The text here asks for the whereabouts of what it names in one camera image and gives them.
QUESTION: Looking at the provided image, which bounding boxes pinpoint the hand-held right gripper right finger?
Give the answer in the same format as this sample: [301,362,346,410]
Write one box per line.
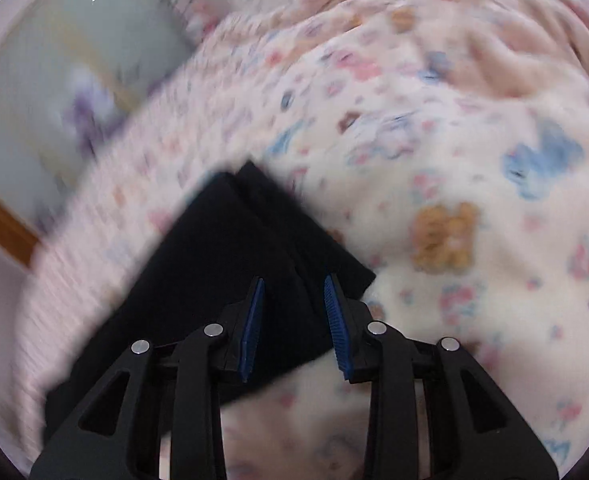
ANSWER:
[323,273,560,480]

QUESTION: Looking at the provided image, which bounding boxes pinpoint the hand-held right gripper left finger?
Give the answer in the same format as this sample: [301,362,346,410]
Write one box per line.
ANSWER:
[29,276,266,480]

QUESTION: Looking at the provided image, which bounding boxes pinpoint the black pants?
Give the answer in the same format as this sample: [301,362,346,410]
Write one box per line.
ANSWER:
[42,160,377,448]

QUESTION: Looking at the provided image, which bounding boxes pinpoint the animal print fleece blanket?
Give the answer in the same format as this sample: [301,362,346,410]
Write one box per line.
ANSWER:
[12,0,589,480]

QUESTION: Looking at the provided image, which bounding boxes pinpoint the frosted glass sliding wardrobe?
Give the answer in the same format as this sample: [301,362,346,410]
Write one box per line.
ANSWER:
[0,0,198,211]

